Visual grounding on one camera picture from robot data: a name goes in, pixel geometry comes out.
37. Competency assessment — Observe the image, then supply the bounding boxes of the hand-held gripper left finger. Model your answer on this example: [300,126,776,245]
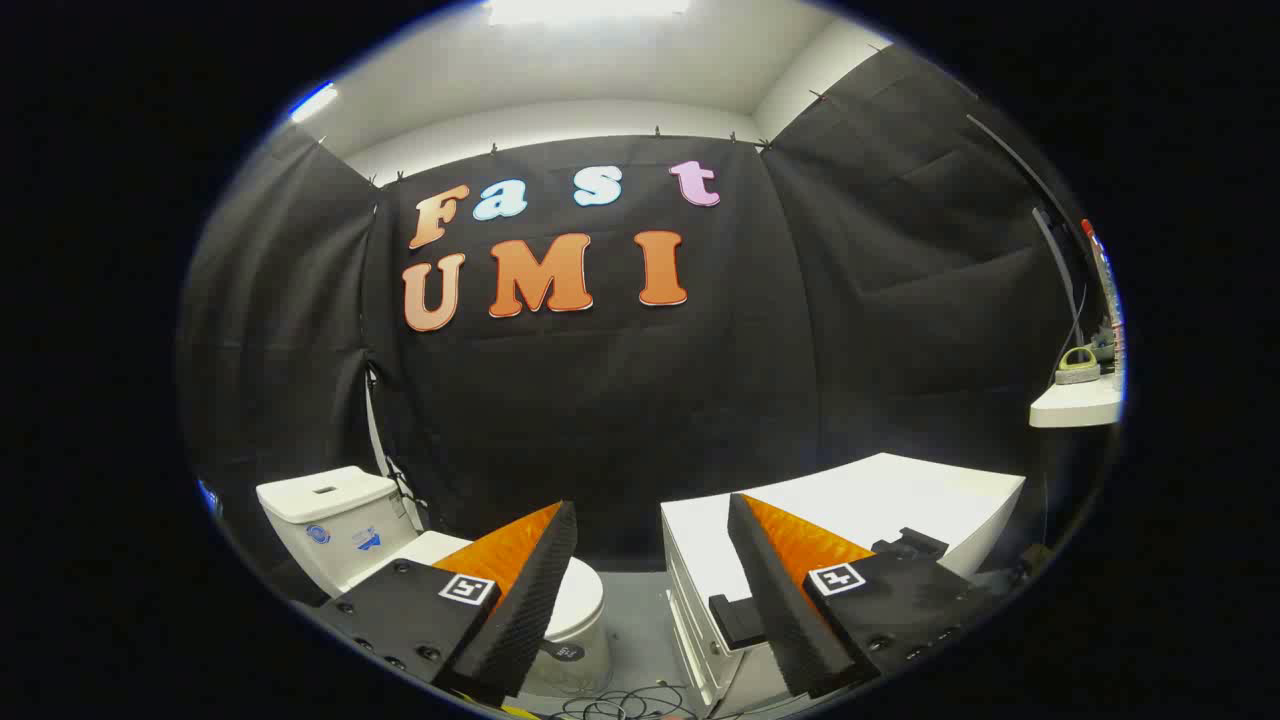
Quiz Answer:
[318,500,579,703]

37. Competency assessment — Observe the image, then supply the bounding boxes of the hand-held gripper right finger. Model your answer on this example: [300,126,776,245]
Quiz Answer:
[727,493,997,699]

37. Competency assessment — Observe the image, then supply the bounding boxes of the white toilet lid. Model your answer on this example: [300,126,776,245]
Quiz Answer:
[345,530,607,643]

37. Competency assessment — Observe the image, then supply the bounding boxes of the white toilet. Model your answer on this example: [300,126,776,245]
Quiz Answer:
[256,466,613,699]

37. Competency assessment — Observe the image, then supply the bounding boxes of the black block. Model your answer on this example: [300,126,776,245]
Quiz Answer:
[870,527,949,561]
[708,593,767,651]

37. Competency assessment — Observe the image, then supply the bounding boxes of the white drawer cabinet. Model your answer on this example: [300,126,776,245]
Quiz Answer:
[660,452,1027,716]

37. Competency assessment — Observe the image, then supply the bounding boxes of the black backdrop cloth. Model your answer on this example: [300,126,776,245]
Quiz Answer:
[178,40,1101,601]

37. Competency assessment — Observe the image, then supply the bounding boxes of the small grey green object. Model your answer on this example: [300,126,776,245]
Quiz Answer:
[1055,347,1102,387]

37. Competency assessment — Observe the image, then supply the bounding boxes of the red tipped pole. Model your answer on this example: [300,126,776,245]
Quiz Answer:
[1080,219,1127,336]

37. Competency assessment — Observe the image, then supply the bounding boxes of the ceiling light panel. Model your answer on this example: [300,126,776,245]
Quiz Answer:
[289,82,340,124]
[484,0,693,27]

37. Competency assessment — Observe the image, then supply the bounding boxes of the black floor cables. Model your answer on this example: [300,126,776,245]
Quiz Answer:
[555,684,703,720]

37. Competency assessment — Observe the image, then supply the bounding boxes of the white strap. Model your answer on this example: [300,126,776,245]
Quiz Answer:
[364,365,428,533]

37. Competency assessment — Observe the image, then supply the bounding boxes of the white wall shelf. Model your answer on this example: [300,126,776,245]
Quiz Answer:
[1029,375,1124,429]

